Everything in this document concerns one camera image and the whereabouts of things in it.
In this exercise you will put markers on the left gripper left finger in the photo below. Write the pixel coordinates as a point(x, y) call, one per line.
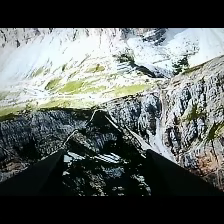
point(40, 178)

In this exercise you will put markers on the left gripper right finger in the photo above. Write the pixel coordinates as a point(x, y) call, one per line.
point(173, 178)

